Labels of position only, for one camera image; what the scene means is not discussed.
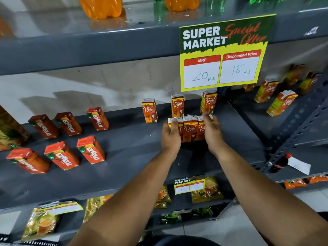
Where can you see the person's right hand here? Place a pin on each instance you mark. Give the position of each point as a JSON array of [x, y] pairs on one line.
[[214, 138]]

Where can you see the person's left hand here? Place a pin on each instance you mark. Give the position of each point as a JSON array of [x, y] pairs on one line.
[[170, 140]]

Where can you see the person's left thumb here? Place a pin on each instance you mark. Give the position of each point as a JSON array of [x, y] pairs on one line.
[[174, 124]]

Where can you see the person's right thumb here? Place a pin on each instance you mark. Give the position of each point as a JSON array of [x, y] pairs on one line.
[[205, 117]]

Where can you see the small orange juice carton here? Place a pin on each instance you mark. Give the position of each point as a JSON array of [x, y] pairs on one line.
[[208, 102], [177, 106], [200, 130], [190, 129], [180, 125], [149, 111]]

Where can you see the person's right forearm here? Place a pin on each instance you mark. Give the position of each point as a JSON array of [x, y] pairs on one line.
[[266, 199]]

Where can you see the person's left forearm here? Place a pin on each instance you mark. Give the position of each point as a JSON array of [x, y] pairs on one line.
[[133, 202]]

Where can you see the orange yellow juice carton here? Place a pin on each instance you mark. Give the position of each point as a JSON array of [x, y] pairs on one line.
[[281, 102], [266, 90], [294, 74], [249, 87], [308, 83]]

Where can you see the small yellow price sign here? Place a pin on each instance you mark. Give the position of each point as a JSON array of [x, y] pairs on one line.
[[189, 186], [61, 208]]

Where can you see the large yellow green price sign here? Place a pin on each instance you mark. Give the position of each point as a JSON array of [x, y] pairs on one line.
[[223, 53]]

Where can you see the yellow tea packet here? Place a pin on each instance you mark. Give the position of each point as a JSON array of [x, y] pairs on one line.
[[93, 206], [211, 190], [41, 224], [163, 194], [160, 205]]

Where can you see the dark bottle with red cap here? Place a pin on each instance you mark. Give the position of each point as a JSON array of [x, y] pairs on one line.
[[279, 163]]

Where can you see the green packet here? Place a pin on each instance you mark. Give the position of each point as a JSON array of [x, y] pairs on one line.
[[202, 212], [170, 218]]

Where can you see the grey perforated metal shelf rack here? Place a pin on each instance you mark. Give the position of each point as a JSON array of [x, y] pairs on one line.
[[302, 140]]

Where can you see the white paper tag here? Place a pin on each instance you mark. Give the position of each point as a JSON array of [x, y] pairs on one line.
[[299, 165]]

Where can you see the orange snack packet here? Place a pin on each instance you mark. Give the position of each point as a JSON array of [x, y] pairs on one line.
[[317, 179], [295, 184]]

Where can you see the orange soda bottle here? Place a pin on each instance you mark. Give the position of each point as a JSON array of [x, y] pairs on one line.
[[101, 7], [182, 3]]

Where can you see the rows of red drink cartons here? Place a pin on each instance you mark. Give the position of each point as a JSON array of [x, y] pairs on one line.
[[61, 153]]

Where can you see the white torn sticker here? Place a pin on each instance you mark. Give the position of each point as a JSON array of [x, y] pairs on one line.
[[311, 30]]

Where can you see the large brown yellow juice carton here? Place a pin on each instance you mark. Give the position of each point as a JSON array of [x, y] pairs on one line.
[[11, 130]]

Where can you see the black mesh basket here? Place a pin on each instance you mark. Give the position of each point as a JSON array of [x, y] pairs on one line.
[[28, 242]]

